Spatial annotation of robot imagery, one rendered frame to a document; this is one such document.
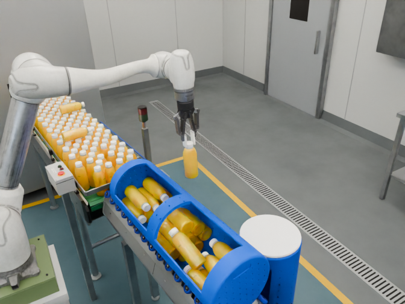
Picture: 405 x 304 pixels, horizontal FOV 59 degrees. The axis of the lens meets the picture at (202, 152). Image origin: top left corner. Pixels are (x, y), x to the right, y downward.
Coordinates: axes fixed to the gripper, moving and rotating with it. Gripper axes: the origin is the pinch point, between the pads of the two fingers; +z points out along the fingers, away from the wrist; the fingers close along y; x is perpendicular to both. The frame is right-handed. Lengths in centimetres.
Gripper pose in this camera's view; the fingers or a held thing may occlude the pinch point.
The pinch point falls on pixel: (188, 139)
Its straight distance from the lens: 168.0
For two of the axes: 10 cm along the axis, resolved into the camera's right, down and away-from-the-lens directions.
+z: 0.6, 8.6, 5.1
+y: 8.4, -3.2, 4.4
